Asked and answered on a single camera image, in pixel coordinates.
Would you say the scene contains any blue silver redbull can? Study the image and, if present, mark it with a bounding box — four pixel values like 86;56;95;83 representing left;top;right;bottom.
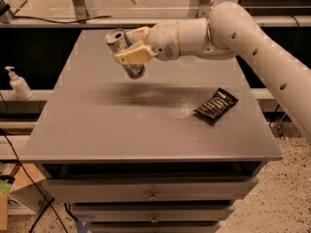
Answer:
105;28;145;80

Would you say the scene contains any grey drawer cabinet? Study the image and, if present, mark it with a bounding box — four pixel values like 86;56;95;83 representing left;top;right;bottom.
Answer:
20;28;284;233

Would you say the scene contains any white pump sanitizer bottle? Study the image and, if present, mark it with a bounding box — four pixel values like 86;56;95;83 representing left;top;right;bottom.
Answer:
5;66;32;100

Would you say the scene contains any black snack packet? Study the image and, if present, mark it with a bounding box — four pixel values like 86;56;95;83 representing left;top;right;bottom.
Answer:
194;88;238;125

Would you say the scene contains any grey metal bracket right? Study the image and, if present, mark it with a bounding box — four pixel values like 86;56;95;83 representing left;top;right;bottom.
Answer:
197;0;216;19

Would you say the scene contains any grey metal bracket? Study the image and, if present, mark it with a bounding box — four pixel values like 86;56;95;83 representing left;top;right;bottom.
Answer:
72;0;87;20
197;0;216;19

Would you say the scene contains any grey metal bracket left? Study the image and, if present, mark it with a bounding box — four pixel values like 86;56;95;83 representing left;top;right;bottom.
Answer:
72;0;87;20

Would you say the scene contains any middle grey drawer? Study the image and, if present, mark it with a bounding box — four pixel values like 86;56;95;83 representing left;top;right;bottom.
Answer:
72;203;233;222

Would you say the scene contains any grey drawer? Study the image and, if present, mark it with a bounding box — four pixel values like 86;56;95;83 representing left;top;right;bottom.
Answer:
72;203;233;222
43;177;259;203
89;222;220;233

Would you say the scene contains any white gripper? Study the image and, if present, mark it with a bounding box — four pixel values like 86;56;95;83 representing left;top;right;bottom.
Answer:
114;20;180;65

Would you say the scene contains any black cable on ledge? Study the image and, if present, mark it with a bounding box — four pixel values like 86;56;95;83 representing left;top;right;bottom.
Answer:
13;15;113;25

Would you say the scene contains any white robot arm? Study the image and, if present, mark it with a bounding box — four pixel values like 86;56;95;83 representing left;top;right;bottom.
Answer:
114;2;311;140

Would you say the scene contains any green object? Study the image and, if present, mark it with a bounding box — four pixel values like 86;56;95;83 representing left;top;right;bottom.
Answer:
0;176;15;194

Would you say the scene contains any cardboard box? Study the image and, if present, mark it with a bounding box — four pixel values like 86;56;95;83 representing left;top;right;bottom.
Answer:
0;162;52;230

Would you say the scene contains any top grey drawer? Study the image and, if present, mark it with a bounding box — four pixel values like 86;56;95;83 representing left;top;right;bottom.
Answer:
43;177;259;203

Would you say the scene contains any bottom grey drawer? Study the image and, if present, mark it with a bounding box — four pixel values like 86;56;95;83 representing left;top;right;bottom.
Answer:
89;222;220;233

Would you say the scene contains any black cable on floor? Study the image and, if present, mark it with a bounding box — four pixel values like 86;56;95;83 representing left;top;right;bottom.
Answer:
0;92;70;233

